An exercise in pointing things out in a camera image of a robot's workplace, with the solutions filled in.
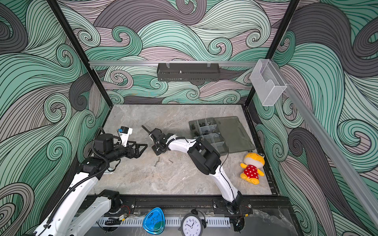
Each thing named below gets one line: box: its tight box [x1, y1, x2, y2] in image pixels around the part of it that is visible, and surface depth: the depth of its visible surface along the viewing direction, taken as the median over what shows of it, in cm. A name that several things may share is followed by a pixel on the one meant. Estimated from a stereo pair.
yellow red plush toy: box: [240, 150, 266, 185], surface depth 82 cm
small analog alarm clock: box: [178, 208, 208, 236], surface depth 67 cm
